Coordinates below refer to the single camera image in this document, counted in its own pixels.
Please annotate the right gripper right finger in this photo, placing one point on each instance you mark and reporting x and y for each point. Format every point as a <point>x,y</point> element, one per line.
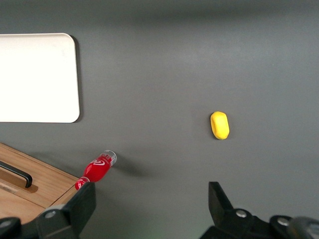
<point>224,214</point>

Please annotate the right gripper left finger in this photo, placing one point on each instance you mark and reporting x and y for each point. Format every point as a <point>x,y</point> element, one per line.
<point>74,214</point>

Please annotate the red soda can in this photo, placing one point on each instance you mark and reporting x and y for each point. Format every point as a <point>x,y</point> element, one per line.
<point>96,169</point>

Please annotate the cream rectangular tray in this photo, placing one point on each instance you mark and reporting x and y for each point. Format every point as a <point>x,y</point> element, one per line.
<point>37,77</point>

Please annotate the wooden drawer cabinet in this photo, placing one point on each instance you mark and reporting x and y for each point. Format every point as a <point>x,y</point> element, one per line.
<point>49,184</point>

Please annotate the wooden drawer front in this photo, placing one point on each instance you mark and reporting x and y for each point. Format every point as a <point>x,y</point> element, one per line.
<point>45,179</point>

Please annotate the yellow lemon-shaped object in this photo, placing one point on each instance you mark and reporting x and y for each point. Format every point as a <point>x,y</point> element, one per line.
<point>219,125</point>

